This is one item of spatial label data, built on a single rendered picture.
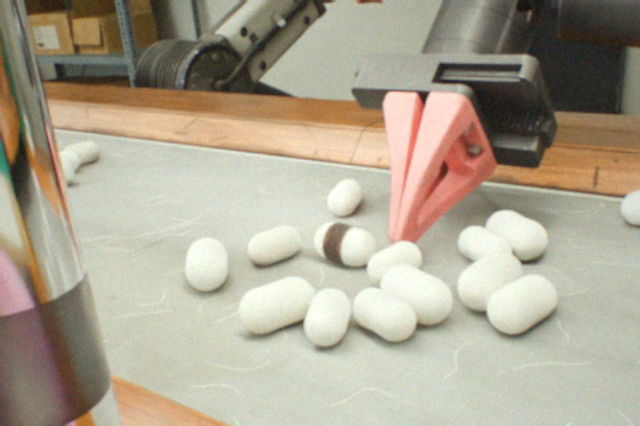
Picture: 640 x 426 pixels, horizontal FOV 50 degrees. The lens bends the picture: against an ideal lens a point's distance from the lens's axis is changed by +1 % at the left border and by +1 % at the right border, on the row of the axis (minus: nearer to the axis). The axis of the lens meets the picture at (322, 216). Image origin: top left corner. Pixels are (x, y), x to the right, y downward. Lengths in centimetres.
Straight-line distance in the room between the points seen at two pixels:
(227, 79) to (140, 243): 58
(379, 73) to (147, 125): 37
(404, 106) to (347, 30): 245
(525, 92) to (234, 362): 19
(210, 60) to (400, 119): 64
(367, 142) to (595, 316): 27
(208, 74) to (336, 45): 189
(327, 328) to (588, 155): 25
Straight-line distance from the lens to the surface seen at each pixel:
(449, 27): 40
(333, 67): 287
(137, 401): 24
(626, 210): 41
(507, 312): 29
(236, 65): 101
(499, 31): 40
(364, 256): 36
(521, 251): 36
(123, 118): 74
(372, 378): 28
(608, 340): 31
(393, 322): 29
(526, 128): 39
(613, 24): 42
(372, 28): 275
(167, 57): 101
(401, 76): 38
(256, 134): 61
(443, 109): 35
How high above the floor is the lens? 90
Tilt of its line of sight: 21 degrees down
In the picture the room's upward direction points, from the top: 5 degrees counter-clockwise
